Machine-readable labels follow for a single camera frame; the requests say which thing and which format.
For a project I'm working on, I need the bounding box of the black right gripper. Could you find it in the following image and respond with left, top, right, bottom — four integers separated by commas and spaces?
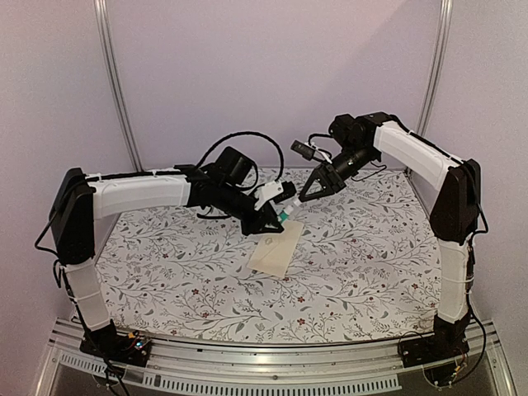
299, 144, 377, 202

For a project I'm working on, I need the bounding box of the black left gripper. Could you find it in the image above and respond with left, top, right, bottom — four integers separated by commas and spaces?
217, 183, 285, 238

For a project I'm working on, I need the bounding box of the green white glue stick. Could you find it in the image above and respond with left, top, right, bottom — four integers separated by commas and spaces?
278, 208, 291, 224

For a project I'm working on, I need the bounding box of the cream paper envelope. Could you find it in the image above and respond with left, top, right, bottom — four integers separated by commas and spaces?
247, 220, 304, 278

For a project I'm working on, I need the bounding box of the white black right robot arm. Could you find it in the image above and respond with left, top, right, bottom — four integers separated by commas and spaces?
299, 112, 488, 332

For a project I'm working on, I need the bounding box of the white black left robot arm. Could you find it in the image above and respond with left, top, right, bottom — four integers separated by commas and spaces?
43, 147, 285, 358

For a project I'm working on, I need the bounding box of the floral patterned table mat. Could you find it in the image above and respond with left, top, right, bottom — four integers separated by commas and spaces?
96, 171, 441, 343

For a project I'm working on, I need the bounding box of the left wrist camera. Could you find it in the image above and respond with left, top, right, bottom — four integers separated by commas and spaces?
253, 181, 296, 210

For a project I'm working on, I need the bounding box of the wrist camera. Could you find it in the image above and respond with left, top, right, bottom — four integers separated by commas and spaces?
253, 181, 296, 210
290, 140, 332, 163

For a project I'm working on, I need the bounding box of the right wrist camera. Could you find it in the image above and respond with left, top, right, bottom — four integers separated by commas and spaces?
290, 140, 332, 163

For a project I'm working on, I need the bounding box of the right aluminium frame post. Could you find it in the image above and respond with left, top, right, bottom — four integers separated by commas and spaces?
416, 0, 453, 137

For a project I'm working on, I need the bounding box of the aluminium frame post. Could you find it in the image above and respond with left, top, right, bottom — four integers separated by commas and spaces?
416, 0, 453, 137
93, 0, 144, 171

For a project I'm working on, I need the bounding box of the front aluminium rail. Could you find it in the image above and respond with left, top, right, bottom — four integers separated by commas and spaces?
31, 319, 519, 395

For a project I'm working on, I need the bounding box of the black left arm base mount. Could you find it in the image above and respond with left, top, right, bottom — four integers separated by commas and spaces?
80, 322, 152, 367

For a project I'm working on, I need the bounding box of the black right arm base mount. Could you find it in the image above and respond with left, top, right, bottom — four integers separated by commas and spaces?
397, 320, 469, 388

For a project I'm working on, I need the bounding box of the left aluminium frame post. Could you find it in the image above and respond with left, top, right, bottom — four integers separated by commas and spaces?
93, 0, 144, 171

